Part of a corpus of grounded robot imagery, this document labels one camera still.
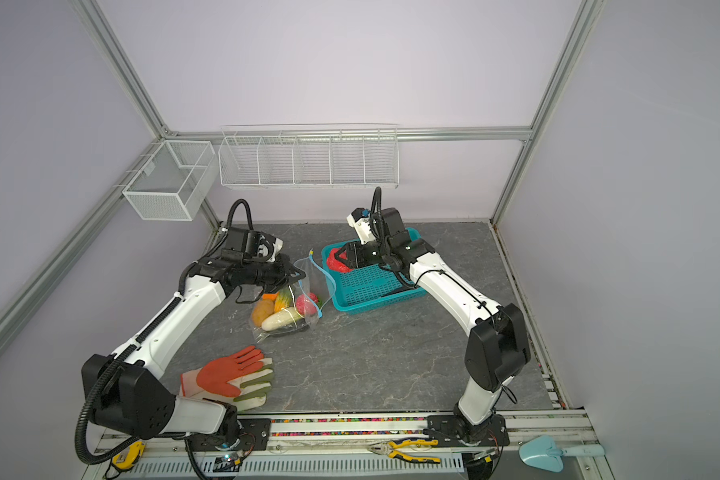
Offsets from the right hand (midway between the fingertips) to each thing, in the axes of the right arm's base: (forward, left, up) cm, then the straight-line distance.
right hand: (341, 256), depth 80 cm
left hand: (-6, +9, -2) cm, 11 cm away
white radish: (-10, +19, -17) cm, 27 cm away
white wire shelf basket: (+40, +13, +5) cm, 43 cm away
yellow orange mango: (-5, +27, -21) cm, 34 cm away
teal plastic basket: (+5, -6, -24) cm, 25 cm away
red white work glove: (-25, +28, -23) cm, 44 cm away
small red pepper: (-3, +1, 0) cm, 3 cm away
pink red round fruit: (-10, +10, -9) cm, 16 cm away
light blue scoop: (-42, -49, -23) cm, 68 cm away
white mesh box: (+30, +58, +2) cm, 65 cm away
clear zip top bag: (-6, +15, -17) cm, 23 cm away
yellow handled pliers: (-41, -13, -22) cm, 48 cm away
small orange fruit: (-12, +17, -1) cm, 21 cm away
